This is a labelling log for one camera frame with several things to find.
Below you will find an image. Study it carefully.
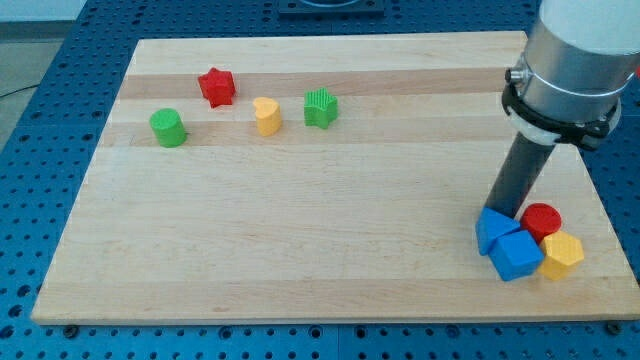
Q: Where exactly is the wooden board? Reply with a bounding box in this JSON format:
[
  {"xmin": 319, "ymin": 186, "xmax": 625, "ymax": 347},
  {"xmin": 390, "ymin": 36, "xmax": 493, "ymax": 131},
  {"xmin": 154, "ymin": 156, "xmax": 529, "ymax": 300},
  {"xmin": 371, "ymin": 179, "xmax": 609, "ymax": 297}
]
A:
[{"xmin": 31, "ymin": 31, "xmax": 639, "ymax": 325}]

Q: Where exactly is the yellow heart block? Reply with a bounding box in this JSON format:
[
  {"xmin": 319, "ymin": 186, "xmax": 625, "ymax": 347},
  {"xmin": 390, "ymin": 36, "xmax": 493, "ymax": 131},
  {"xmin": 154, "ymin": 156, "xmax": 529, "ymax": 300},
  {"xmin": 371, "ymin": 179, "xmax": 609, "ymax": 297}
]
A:
[{"xmin": 253, "ymin": 97, "xmax": 282, "ymax": 137}]

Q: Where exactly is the blue cube block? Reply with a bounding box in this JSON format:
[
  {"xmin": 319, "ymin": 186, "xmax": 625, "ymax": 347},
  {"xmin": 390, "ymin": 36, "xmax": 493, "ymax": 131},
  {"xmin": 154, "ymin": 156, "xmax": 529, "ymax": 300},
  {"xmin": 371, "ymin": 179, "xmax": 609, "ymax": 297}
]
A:
[{"xmin": 489, "ymin": 230, "xmax": 544, "ymax": 281}]

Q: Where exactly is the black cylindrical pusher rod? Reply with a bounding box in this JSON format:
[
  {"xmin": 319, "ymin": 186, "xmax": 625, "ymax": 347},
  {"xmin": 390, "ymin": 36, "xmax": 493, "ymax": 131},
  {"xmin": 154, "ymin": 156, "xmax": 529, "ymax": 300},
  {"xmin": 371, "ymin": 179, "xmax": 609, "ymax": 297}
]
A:
[{"xmin": 485, "ymin": 133, "xmax": 555, "ymax": 218}]

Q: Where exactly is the red star block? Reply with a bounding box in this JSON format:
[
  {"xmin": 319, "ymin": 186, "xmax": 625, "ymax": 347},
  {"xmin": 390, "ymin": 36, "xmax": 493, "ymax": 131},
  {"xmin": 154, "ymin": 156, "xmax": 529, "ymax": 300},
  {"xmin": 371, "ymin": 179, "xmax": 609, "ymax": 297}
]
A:
[{"xmin": 198, "ymin": 67, "xmax": 236, "ymax": 108}]

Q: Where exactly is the yellow hexagon block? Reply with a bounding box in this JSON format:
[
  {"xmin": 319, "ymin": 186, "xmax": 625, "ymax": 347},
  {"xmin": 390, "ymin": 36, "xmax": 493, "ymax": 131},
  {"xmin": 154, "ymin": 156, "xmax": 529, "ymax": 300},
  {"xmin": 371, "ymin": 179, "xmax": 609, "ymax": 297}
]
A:
[{"xmin": 537, "ymin": 231, "xmax": 585, "ymax": 281}]

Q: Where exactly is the green cylinder block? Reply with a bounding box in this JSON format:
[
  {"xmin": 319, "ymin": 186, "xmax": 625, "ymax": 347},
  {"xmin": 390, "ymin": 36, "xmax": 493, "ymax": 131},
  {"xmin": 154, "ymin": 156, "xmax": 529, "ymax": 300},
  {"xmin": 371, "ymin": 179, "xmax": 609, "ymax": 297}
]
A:
[{"xmin": 149, "ymin": 108, "xmax": 187, "ymax": 148}]

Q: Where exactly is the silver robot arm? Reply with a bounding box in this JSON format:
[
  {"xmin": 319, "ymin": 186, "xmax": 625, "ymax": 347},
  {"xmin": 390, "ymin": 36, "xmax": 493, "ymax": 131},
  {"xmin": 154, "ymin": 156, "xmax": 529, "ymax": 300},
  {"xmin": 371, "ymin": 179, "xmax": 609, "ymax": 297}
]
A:
[{"xmin": 502, "ymin": 0, "xmax": 639, "ymax": 150}]

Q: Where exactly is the green star block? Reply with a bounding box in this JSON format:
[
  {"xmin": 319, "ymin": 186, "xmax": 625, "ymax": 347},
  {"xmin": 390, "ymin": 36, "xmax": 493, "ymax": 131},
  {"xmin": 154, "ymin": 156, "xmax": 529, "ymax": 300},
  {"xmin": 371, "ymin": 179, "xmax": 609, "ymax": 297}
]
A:
[{"xmin": 303, "ymin": 87, "xmax": 338, "ymax": 129}]

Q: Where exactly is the red cylinder block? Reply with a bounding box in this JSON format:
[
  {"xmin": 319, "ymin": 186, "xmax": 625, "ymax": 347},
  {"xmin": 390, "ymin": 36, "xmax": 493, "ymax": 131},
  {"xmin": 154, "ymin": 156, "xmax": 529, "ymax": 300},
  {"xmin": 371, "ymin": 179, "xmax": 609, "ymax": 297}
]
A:
[{"xmin": 520, "ymin": 203, "xmax": 562, "ymax": 244}]

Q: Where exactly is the blue triangle block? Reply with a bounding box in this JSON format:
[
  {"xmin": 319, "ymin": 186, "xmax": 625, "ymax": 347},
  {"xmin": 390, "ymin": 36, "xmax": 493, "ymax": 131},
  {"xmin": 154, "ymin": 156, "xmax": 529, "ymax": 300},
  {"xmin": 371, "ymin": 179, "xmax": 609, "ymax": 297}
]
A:
[{"xmin": 475, "ymin": 207, "xmax": 520, "ymax": 256}]

